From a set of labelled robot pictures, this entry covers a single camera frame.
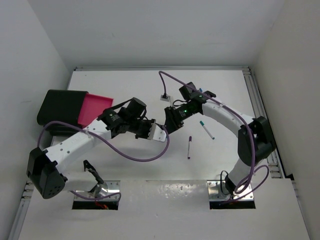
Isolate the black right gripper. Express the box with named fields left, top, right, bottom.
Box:
left=164, top=101, right=198, bottom=136

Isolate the teal cap white marker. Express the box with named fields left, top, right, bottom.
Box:
left=199, top=120, right=215, bottom=140

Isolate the purple cap white marker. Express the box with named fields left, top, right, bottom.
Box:
left=187, top=136, right=192, bottom=160

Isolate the pink top drawer tray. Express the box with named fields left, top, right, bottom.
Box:
left=77, top=93, right=114, bottom=128

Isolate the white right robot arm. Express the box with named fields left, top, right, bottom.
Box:
left=164, top=82, right=276, bottom=194

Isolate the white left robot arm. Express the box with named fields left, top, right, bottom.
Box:
left=27, top=97, right=167, bottom=199

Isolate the black drawer cabinet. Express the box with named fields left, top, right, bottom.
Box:
left=36, top=89, right=88, bottom=128

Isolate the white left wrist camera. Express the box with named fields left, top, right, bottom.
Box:
left=147, top=123, right=167, bottom=143

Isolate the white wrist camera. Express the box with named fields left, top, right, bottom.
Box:
left=147, top=123, right=167, bottom=143
left=160, top=94, right=172, bottom=103

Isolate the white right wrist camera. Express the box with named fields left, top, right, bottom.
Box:
left=160, top=94, right=172, bottom=103

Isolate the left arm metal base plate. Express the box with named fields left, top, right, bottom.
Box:
left=71, top=180, right=121, bottom=202

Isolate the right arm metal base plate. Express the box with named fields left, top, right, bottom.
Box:
left=207, top=180, right=255, bottom=201

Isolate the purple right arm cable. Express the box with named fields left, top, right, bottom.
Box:
left=158, top=70, right=271, bottom=205

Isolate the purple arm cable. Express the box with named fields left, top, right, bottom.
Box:
left=158, top=70, right=271, bottom=205
left=37, top=120, right=170, bottom=201

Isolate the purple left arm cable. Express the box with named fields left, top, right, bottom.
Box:
left=37, top=120, right=170, bottom=201

